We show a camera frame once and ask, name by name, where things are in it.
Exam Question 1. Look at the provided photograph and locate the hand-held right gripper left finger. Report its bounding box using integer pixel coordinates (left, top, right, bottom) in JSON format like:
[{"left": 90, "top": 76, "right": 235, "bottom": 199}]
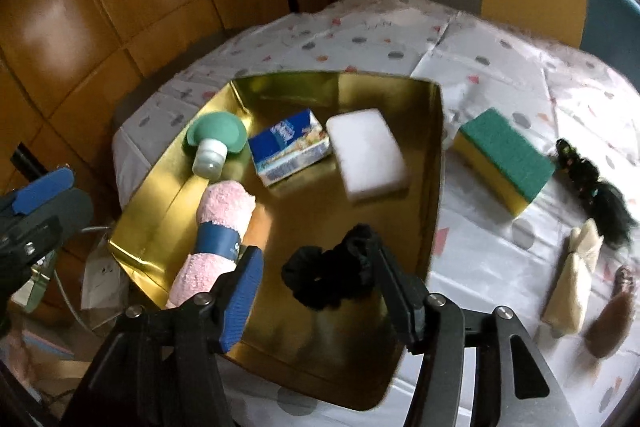
[{"left": 60, "top": 246, "right": 264, "bottom": 427}]

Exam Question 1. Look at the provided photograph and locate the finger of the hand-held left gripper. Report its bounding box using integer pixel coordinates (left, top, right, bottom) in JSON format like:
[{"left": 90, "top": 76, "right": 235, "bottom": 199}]
[
  {"left": 0, "top": 167, "right": 76, "bottom": 218},
  {"left": 30, "top": 188, "right": 94, "bottom": 258}
]

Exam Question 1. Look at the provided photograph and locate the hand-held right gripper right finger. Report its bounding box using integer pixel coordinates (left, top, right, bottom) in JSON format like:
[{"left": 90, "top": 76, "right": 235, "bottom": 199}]
[{"left": 364, "top": 234, "right": 581, "bottom": 427}]

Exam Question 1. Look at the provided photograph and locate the black scrunchie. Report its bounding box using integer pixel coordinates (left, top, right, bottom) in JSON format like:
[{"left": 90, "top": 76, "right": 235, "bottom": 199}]
[{"left": 281, "top": 223, "right": 376, "bottom": 310}]

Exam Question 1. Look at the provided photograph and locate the pink towel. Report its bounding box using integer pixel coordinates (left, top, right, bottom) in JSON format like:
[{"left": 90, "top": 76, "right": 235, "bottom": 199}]
[{"left": 165, "top": 181, "right": 256, "bottom": 310}]

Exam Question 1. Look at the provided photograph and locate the gold cardboard box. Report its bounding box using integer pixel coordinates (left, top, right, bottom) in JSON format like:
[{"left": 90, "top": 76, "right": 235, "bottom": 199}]
[{"left": 107, "top": 71, "right": 446, "bottom": 412}]

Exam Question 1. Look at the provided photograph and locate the white foam sponge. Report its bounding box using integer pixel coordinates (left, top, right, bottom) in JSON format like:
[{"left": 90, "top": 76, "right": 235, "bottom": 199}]
[{"left": 326, "top": 108, "right": 412, "bottom": 202}]

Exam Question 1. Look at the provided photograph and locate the tissue pack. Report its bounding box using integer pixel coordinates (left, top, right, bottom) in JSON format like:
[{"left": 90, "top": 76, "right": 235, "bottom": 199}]
[{"left": 248, "top": 108, "right": 333, "bottom": 188}]

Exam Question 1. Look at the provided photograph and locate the green silicone bottle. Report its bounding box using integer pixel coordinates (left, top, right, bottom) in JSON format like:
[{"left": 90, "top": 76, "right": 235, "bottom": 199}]
[{"left": 186, "top": 112, "right": 248, "bottom": 180}]

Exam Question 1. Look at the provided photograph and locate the beige cloth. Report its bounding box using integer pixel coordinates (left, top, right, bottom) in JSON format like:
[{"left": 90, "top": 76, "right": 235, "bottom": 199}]
[{"left": 541, "top": 218, "right": 605, "bottom": 335}]

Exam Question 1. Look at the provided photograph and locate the green and yellow sponge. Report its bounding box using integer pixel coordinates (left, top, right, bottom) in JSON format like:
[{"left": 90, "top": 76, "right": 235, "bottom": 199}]
[{"left": 452, "top": 107, "right": 557, "bottom": 219}]

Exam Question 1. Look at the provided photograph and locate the brown plush scrunchie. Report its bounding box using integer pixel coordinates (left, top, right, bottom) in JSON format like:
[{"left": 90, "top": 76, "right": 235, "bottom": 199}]
[{"left": 584, "top": 292, "right": 635, "bottom": 359}]

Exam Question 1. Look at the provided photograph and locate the black hair piece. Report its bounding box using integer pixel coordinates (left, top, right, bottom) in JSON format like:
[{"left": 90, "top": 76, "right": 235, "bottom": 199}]
[{"left": 554, "top": 138, "right": 640, "bottom": 250}]

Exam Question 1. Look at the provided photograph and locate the clear plastic bag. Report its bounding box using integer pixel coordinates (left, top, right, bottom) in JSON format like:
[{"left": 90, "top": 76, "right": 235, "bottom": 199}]
[{"left": 80, "top": 227, "right": 128, "bottom": 313}]

